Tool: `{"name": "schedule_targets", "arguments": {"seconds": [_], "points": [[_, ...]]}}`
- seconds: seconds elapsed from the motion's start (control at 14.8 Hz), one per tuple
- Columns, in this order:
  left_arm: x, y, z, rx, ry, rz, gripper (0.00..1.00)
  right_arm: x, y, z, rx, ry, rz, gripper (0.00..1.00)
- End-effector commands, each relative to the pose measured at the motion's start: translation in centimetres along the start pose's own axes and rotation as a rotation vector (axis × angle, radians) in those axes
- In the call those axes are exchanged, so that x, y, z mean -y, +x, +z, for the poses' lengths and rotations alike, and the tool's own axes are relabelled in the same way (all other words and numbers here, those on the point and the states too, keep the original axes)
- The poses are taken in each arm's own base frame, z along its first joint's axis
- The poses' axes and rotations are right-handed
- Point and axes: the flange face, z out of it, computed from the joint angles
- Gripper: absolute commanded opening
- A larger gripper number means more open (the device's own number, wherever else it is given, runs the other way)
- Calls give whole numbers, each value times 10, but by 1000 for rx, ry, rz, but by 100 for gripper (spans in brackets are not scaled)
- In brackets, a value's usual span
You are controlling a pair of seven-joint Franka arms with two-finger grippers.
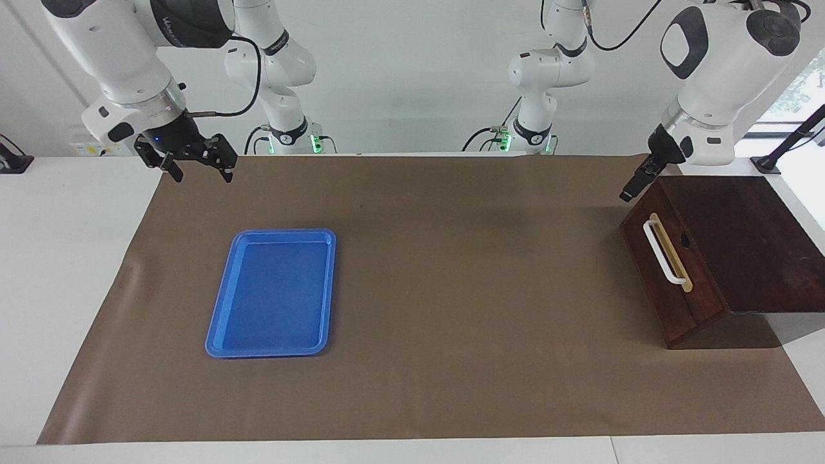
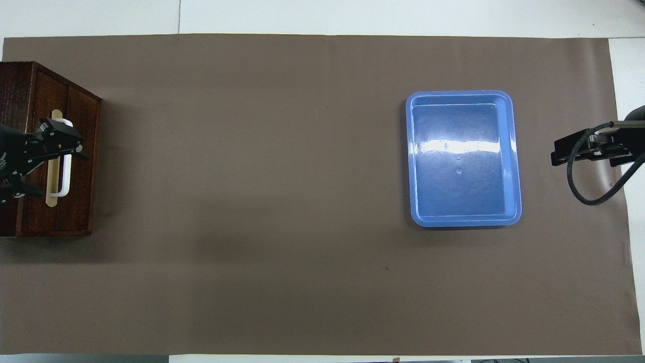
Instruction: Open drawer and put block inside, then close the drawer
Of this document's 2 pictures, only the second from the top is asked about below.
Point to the dark wooden drawer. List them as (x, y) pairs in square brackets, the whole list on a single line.
[(80, 191)]

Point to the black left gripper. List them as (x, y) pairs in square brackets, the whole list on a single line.
[(15, 154)]

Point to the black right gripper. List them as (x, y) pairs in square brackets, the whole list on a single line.
[(632, 136)]

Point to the dark wooden drawer cabinet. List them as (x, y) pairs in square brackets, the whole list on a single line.
[(15, 85)]

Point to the brown table mat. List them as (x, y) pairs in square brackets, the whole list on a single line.
[(302, 201)]

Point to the blue plastic tray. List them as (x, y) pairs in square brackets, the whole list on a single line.
[(463, 166)]

